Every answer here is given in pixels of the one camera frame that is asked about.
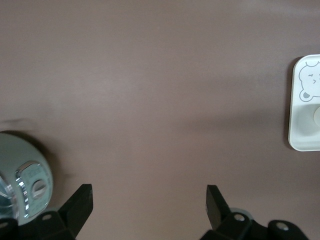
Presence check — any white bear print tray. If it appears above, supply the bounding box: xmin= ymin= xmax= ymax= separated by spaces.
xmin=287 ymin=53 xmax=320 ymax=153

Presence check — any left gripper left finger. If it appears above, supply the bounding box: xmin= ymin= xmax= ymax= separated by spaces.
xmin=0 ymin=183 xmax=95 ymax=240

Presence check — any grey pot with glass lid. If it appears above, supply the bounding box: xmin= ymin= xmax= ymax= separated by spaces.
xmin=0 ymin=129 xmax=55 ymax=226

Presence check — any brown table cover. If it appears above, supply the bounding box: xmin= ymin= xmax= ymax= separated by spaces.
xmin=0 ymin=0 xmax=320 ymax=240

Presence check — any white IKEA cup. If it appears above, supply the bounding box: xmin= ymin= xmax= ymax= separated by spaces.
xmin=312 ymin=104 xmax=320 ymax=126

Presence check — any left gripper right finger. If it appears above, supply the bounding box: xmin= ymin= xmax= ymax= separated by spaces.
xmin=201 ymin=184 xmax=309 ymax=240

